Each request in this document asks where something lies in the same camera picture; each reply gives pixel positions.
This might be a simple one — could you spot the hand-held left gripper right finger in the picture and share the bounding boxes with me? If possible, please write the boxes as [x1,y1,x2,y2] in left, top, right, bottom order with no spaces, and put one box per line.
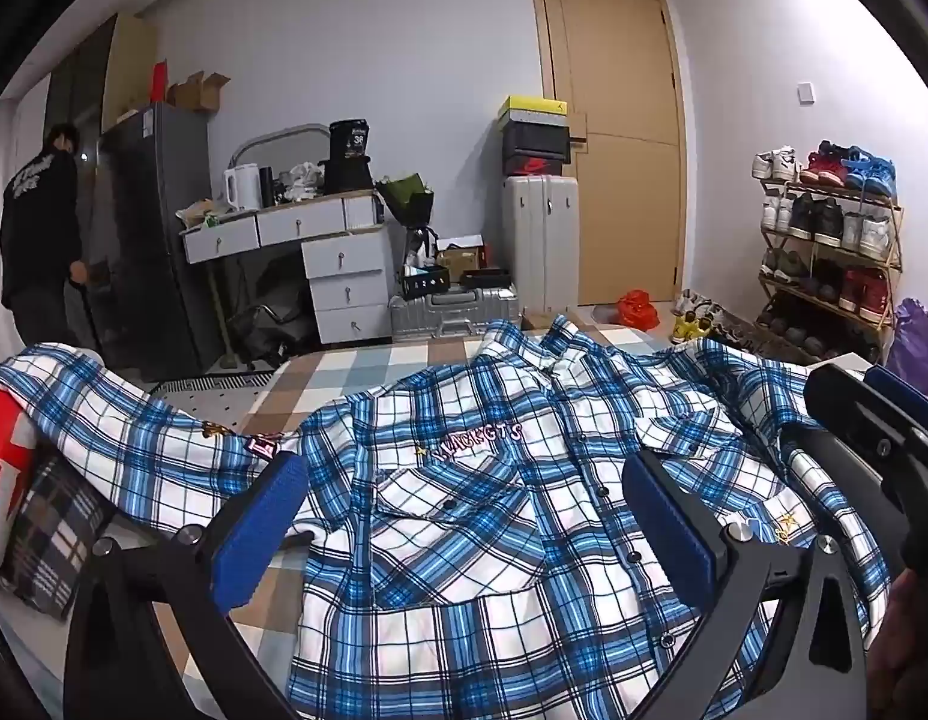
[621,450,870,720]

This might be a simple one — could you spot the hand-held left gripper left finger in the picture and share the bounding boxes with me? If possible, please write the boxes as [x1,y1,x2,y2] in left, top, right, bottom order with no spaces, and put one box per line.
[62,452,309,720]

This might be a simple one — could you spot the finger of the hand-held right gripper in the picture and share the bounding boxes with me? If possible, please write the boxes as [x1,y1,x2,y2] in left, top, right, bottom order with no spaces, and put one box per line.
[779,422,915,578]
[805,361,928,496]

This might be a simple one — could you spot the blue white plaid shirt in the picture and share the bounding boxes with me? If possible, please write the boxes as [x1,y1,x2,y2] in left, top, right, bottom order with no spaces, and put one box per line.
[0,315,896,720]

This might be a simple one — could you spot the person's right hand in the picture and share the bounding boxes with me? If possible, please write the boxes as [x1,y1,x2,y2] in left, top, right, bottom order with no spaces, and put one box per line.
[867,568,928,720]

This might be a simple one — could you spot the purple bag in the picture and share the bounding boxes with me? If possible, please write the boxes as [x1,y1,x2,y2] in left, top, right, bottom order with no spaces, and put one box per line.
[882,298,928,400]

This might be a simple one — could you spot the pile of loose shoes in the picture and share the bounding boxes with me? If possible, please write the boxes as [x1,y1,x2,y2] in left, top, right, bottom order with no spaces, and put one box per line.
[670,288,761,347]

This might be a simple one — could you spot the black white patterned mat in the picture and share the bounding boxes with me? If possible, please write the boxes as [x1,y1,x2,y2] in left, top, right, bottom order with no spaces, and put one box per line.
[147,370,274,400]

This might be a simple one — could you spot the yellow shoes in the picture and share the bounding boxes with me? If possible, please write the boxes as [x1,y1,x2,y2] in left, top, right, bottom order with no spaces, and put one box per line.
[670,313,714,346]

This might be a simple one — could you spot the dark plaid pillow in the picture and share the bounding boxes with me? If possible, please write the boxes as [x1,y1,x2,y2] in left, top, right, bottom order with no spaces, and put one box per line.
[0,453,118,622]

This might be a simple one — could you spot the red plastic bag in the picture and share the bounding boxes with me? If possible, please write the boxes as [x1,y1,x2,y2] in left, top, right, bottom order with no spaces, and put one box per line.
[615,289,661,332]

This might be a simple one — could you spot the red white pillow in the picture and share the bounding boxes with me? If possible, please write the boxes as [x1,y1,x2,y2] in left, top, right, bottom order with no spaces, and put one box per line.
[0,386,43,572]

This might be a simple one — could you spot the white desk with drawers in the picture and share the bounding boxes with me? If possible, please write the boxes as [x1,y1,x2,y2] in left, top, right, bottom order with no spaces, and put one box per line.
[180,191,395,347]

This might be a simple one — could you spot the silver ribbed suitcase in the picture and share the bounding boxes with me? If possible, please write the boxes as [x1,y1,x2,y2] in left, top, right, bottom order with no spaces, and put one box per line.
[389,285,522,343]

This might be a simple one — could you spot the black printed box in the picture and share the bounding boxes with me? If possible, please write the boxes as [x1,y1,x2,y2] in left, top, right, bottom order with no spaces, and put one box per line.
[400,265,454,302]

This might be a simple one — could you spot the grey refrigerator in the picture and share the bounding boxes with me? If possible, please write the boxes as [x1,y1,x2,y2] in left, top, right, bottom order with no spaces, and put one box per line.
[81,101,226,383]

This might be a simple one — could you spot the white upright suitcase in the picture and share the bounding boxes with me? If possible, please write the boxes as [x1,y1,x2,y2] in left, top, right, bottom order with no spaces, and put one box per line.
[501,175,582,317]

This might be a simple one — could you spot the brown cardboard box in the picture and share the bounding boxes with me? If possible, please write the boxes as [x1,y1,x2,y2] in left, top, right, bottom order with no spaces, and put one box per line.
[435,236,487,283]

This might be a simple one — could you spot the white electric kettle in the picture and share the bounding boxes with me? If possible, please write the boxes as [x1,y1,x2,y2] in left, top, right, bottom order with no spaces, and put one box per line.
[223,163,262,213]

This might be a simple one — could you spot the wooden door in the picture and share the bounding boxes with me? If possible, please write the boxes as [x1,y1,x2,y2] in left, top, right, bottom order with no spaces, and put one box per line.
[528,0,687,310]

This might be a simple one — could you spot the dark green flower bouquet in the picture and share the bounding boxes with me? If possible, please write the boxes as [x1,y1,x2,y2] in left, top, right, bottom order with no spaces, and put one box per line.
[377,173,436,232]

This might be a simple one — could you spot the black paper bag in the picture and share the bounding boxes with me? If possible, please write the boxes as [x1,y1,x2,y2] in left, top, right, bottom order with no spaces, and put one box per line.
[318,119,376,194]

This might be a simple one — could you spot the red shoe box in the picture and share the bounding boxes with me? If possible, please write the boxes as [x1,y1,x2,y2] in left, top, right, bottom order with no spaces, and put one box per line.
[506,156,569,178]

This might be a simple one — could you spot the arched mirror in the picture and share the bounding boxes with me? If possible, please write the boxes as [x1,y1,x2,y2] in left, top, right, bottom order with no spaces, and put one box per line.
[225,124,332,197]

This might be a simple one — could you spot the black shoe box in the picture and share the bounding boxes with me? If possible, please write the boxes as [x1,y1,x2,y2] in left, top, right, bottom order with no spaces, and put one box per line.
[501,120,571,161]

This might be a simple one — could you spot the open cardboard box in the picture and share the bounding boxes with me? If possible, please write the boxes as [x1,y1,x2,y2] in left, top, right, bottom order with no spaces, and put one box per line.
[167,71,233,113]

